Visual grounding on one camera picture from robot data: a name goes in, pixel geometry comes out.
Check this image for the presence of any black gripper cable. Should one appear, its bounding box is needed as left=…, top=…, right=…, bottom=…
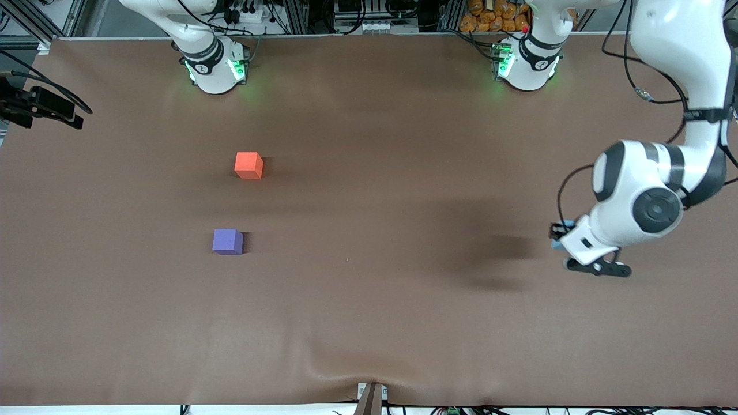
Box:
left=557, top=0, right=738, bottom=228
left=0, top=49, right=93, bottom=115

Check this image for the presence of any white terminal strip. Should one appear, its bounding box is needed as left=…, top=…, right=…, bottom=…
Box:
left=360, top=20, right=419, bottom=34

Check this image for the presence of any orange snack bag pile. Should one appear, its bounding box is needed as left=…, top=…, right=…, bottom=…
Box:
left=460, top=0, right=531, bottom=33

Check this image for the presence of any aluminium frame rail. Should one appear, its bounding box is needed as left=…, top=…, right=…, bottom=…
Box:
left=0, top=0, right=87, bottom=47

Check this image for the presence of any purple foam block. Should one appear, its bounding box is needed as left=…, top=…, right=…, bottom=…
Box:
left=212, top=228, right=244, bottom=255

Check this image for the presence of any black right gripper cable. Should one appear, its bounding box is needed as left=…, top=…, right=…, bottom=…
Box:
left=0, top=49, right=93, bottom=115

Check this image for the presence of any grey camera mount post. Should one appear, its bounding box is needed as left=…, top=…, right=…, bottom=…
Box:
left=356, top=382, right=388, bottom=415

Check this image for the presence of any white power strip with plugs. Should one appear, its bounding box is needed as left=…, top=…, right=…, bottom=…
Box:
left=226, top=3, right=289, bottom=35

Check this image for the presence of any orange foam block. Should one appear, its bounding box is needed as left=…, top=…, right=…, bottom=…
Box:
left=234, top=152, right=265, bottom=180

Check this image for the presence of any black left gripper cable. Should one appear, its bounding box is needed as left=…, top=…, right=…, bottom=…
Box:
left=557, top=0, right=738, bottom=228

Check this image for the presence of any brown table mat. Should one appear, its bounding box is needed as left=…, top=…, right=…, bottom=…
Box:
left=0, top=33, right=738, bottom=407

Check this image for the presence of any light blue foam block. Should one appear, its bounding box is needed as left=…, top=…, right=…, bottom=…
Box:
left=551, top=219, right=577, bottom=251

